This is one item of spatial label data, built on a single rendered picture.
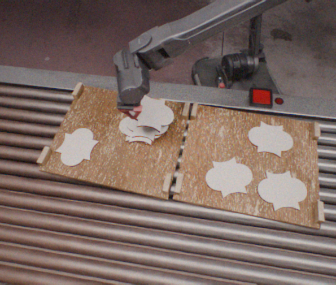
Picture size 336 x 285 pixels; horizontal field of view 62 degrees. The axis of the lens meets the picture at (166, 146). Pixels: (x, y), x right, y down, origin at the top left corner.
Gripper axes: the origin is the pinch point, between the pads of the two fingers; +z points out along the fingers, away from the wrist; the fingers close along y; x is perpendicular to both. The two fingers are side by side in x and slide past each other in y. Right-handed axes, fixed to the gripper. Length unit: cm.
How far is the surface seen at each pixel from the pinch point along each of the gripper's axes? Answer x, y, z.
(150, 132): -4.3, -2.9, 8.4
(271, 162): -42.3, -8.8, 11.1
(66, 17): 108, 178, 106
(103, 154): 9.8, -10.9, 10.8
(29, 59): 125, 120, 105
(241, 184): -32.7, -17.2, 10.1
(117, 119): 7.9, 2.8, 10.9
